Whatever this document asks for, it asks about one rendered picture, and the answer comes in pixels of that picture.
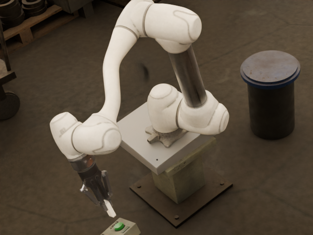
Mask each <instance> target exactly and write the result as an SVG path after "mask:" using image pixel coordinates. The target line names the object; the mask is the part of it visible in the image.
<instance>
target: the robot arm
mask: <svg viewBox="0 0 313 235"><path fill-rule="evenodd" d="M201 29H202V23H201V20H200V18H199V16H198V15H197V14H196V13H194V12H193V11H191V10H189V9H187V8H184V7H180V6H175V5H170V4H156V3H154V2H153V1H152V0H131V1H130V2H129V3H128V4H127V6H126V7H125V8H124V9H123V11H122V13H121V14H120V16H119V18H118V20H117V22H116V25H115V28H114V30H113V33H112V36H111V40H110V43H109V46H108V49H107V52H106V55H105V58H104V62H103V81H104V89H105V103H104V106H103V108H102V109H101V110H100V111H99V112H98V113H94V114H92V115H91V116H90V118H88V119H87V120H86V121H85V122H84V123H81V122H78V121H77V119H76V118H75V117H74V116H73V115H71V114H70V113H68V112H64V113H61V114H59V115H57V116H55V117H54V118H53V119H52V120H51V122H50V129H51V132H52V135H53V138H54V140H55V142H56V144H57V146H58V147H59V149H60V151H61V152H62V153H63V154H64V155H65V156H66V157H67V159H68V161H69V162H70V164H71V166H72V168H73V169H74V170H75V171H77V173H78V175H79V176H80V178H81V180H82V184H83V186H82V189H80V192H82V193H84V194H85V195H86V196H87V197H88V198H89V199H90V200H91V201H92V202H93V203H94V204H95V205H97V206H100V205H101V207H102V208H103V210H104V211H106V212H107V213H108V215H109V216H111V217H115V216H116V214H115V212H114V210H113V208H112V206H113V204H112V202H111V198H110V197H111V196H112V195H113V193H112V190H111V186H110V182H109V178H108V175H109V172H108V171H105V170H103V171H101V170H99V168H98V166H97V164H96V162H95V157H94V155H104V154H109V153H112V152H113V151H115V150H116V149H117V148H118V147H119V146H120V144H121V141H122V135H121V132H120V130H119V129H118V125H117V123H116V119H117V115H118V112H119V109H120V104H121V93H120V79H119V67H120V64H121V61H122V60H123V58H124V57H125V56H126V54H127V53H128V52H129V50H130V49H131V48H132V47H133V45H134V44H135V43H136V41H137V40H138V38H139V37H150V38H154V39H155V40H156V41H157V42H158V43H159V44H160V45H161V46H162V47H163V49H164V50H166V51H167V52H168V54H169V57H170V60H171V63H172V66H173V69H174V71H175V74H176V77H177V80H178V83H179V86H180V89H181V91H182V93H181V92H179V91H177V89H176V88H175V87H173V86H171V85H169V84H164V83H163V84H158V85H156V86H155V87H153V89H152V90H151V92H150V94H149V96H148V100H147V108H148V113H149V117H150V121H151V123H152V125H150V126H148V127H146V128H145V132H146V133H147V134H150V135H151V136H150V137H149V138H148V139H147V141H148V143H149V144H152V143H154V142H156V141H159V142H161V143H162V144H163V145H164V147H165V148H170V147H171V146H172V144H173V143H175V142H176V141H177V140H179V139H180V138H181V137H182V136H183V135H185V134H186V133H188V132H189V131H190V132H194V133H199V134H204V135H215V134H219V133H221V132H223V131H224V130H225V129H226V127H227V124H228V121H229V113H228V110H227V109H226V108H225V107H224V106H223V105H222V104H220V103H218V101H217V100H216V99H215V98H214V96H213V95H212V94H211V93H210V92H209V91H207V90H205V88H204V84H203V81H202V78H201V75H200V71H199V68H198V65H197V61H196V58H195V54H194V51H193V48H192V43H193V42H195V41H196V40H197V39H198V37H199V36H200V33H201ZM101 179H103V183H104V186H105V188H104V186H103V183H102V181H101ZM86 187H90V189H91V190H92V191H93V193H94V195H95V197H96V198H97V199H96V198H95V197H94V196H93V195H92V194H91V193H90V192H89V191H88V189H87V188H86ZM98 188H99V190H100V192H101V194H102V196H103V198H104V200H103V198H102V196H101V194H100V192H99V191H98Z"/></svg>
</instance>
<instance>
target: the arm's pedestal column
mask: <svg viewBox="0 0 313 235"><path fill-rule="evenodd" d="M232 186H233V184H232V183H231V182H230V181H228V180H227V179H225V178H224V177H223V176H221V175H220V174H218V173H217V172H215V171H214V170H212V169H211V168H210V167H208V166H207V165H206V164H204V163H203V162H202V157H201V155H200V156H199V157H197V158H196V159H195V160H193V161H192V162H190V163H189V164H188V165H186V166H185V167H183V168H182V169H181V170H179V171H178V172H176V173H175V174H174V175H172V176H171V177H169V178H168V177H166V176H165V175H164V174H162V173H160V174H159V175H157V174H155V173H154V172H153V171H151V172H150V173H149V174H147V175H146V176H144V177H143V178H141V179H140V180H139V181H137V182H136V183H134V184H133V185H131V186H130V187H129V188H130V190H131V191H132V192H134V193H135V194H136V195H137V196H138V197H140V198H141V199H142V200H143V201H144V202H145V203H147V204H148V205H149V206H150V207H151V208H152V209H154V210H155V211H156V212H157V213H158V214H160V215H161V216H162V217H163V218H164V219H165V220H166V221H168V222H169V223H170V224H171V225H172V226H173V227H175V228H176V229H177V228H178V227H180V226H181V225H182V224H184V223H185V222H186V221H188V220H189V219H190V218H191V217H193V216H194V215H195V214H197V213H198V212H199V211H201V210H202V209H203V208H205V207H206V206H207V205H209V204H210V203H211V202H213V201H214V200H215V199H216V198H218V197H219V196H220V195H222V194H223V193H224V192H226V191H227V190H228V189H230V188H231V187H232Z"/></svg>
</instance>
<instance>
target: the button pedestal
mask: <svg viewBox="0 0 313 235"><path fill-rule="evenodd" d="M119 222H122V223H124V227H123V228H122V229H120V230H115V229H114V226H115V225H116V224H117V223H119ZM127 226H129V228H128V229H127V230H126V231H125V232H124V233H122V232H121V231H122V230H123V229H124V228H125V227H127ZM140 233H141V232H140V230H139V228H138V226H137V224H136V223H134V222H131V221H128V220H125V219H123V218H119V219H118V220H116V221H115V222H114V223H113V224H112V225H111V226H110V227H109V228H107V229H106V230H105V231H104V232H103V233H102V234H101V235H139V234H140Z"/></svg>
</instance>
